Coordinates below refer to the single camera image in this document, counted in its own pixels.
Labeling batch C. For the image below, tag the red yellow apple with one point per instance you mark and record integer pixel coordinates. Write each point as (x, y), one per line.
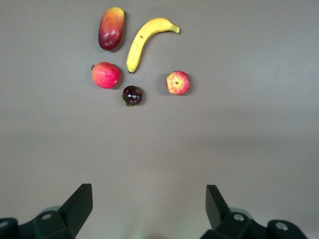
(177, 83)

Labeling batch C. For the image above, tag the red yellow mango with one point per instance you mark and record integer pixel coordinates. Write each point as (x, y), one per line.
(111, 27)

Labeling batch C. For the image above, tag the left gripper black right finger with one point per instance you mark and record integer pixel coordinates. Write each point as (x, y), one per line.
(231, 224)

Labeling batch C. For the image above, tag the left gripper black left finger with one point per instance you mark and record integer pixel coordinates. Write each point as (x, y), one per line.
(62, 224)

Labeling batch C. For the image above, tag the large table cover mat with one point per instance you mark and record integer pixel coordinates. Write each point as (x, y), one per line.
(224, 124)

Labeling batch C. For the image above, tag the yellow banana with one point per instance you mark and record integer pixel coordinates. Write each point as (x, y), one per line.
(138, 43)

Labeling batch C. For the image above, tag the dark purple mangosteen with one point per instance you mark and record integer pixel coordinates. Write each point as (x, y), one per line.
(132, 95)

